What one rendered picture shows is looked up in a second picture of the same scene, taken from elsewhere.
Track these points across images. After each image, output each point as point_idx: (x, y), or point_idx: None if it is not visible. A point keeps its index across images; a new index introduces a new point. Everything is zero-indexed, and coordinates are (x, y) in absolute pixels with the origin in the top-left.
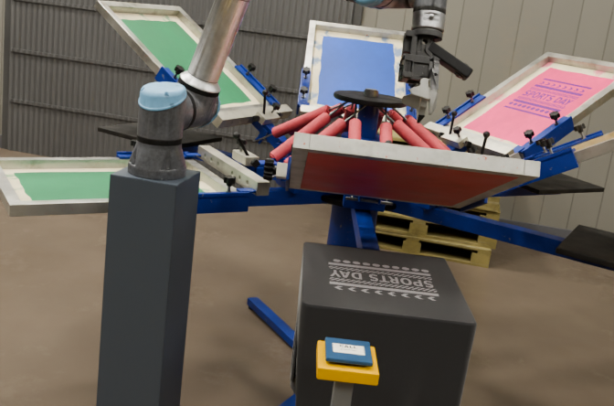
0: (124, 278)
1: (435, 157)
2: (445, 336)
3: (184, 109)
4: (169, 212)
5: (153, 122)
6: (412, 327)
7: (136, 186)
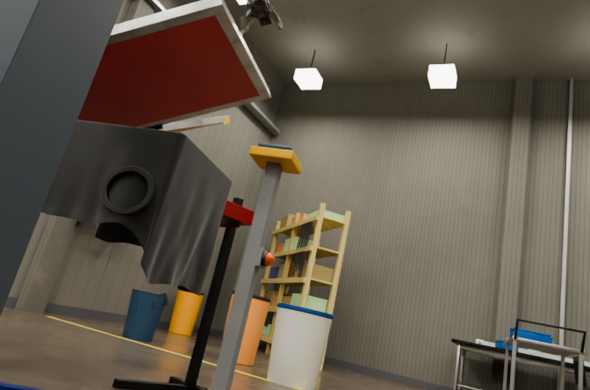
0: (52, 43)
1: (253, 61)
2: (224, 186)
3: None
4: None
5: None
6: (216, 175)
7: None
